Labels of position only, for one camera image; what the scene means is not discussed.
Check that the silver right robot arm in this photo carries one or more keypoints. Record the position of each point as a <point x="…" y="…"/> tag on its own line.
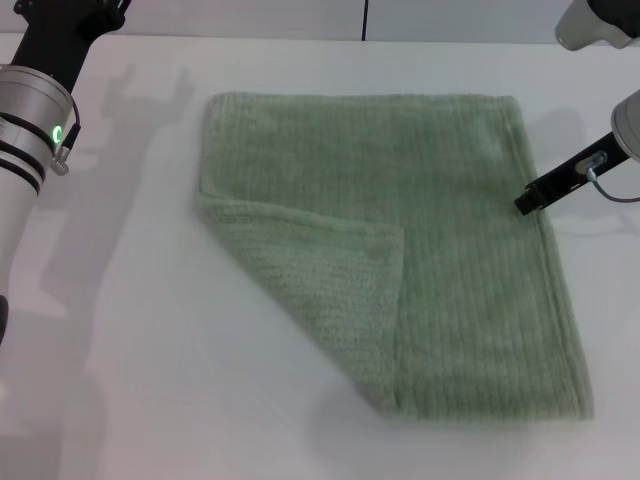
<point x="627" y="125"/>

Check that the green ribbed towel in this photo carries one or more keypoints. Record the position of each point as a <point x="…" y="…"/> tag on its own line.
<point x="400" y="225"/>

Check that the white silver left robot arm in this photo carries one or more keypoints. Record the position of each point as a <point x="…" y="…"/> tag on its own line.
<point x="25" y="130"/>

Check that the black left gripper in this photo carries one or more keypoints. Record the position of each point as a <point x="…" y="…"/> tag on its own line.
<point x="55" y="35"/>

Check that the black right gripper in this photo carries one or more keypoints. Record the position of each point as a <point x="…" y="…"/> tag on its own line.
<point x="575" y="170"/>

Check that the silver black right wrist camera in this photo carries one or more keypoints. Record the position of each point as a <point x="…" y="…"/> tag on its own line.
<point x="590" y="22"/>

